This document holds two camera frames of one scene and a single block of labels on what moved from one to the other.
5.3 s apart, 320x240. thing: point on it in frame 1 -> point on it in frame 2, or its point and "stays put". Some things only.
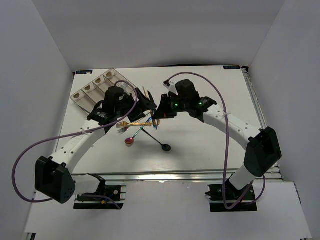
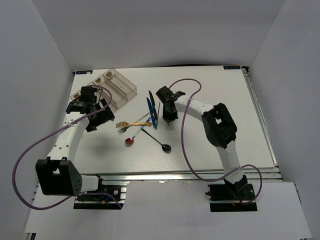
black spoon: (165, 147) stays put
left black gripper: (143, 104) -> (106, 115)
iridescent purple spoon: (130, 140) stays put
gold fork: (123, 124) stays put
